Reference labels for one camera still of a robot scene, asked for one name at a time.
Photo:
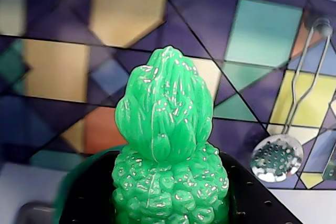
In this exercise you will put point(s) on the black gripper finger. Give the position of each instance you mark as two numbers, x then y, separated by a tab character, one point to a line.
246	197
86	190

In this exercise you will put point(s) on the green toy pineapple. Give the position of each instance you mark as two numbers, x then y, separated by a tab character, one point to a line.
168	129

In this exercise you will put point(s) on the metal skimmer spoon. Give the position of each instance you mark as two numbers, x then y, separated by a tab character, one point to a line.
278	161

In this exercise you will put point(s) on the colourful mosaic backsplash panel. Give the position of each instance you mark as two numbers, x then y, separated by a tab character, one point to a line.
78	51

